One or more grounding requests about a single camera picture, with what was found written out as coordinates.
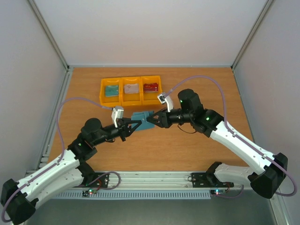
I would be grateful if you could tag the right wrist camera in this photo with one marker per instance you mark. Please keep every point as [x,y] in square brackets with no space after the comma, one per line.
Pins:
[166,100]

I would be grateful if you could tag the middle yellow bin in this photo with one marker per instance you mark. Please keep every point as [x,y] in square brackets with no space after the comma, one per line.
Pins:
[130,99]

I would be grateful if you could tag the right yellow bin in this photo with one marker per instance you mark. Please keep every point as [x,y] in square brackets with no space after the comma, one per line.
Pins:
[151,98]

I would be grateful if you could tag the right circuit board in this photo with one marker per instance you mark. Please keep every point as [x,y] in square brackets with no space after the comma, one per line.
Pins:
[219,191]

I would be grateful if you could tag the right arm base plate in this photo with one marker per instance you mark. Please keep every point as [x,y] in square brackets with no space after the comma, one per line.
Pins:
[200,180]

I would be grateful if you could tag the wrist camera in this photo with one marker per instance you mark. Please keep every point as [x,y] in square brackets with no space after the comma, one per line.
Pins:
[166,100]
[117,113]

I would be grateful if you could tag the left yellow bin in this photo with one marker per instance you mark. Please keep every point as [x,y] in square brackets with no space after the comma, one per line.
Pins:
[112,101]

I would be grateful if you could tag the circuit board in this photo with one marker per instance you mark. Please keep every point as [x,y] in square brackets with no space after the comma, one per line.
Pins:
[219,191]
[89,192]

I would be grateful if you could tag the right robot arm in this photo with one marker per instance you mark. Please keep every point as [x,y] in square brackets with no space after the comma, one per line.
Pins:
[264,170]

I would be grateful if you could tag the aluminium front rail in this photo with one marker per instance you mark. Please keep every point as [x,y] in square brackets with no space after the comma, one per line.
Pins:
[174,180]

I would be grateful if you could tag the yellow bin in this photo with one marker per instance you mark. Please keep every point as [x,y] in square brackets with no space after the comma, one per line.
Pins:
[112,101]
[151,98]
[130,99]

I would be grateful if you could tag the teal cards stack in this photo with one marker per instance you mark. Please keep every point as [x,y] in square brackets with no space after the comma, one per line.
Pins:
[111,91]

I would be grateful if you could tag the grey slotted cable duct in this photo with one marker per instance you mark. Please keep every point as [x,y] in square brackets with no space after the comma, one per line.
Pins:
[138,195]

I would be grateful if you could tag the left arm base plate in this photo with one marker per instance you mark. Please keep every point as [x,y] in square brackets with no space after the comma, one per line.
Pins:
[100,179]

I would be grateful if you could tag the left circuit board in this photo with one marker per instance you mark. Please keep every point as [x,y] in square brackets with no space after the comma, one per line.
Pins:
[89,192]

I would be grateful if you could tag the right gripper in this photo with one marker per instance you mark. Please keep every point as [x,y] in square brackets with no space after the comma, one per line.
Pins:
[162,118]

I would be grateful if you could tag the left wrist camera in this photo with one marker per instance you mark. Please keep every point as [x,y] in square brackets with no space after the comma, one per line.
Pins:
[117,113]

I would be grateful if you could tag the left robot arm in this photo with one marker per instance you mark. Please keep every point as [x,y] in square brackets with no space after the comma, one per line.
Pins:
[20,199]

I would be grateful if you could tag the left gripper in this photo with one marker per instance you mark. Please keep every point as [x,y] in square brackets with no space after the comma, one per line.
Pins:
[124,130]

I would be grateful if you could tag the red cards stack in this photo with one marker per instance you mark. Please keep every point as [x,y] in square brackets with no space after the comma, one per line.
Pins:
[150,87]

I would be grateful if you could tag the teal card holder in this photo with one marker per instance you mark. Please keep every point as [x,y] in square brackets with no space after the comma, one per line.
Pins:
[142,116]

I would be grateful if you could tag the white pink cards stack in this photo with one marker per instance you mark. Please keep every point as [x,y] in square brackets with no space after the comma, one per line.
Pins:
[131,88]

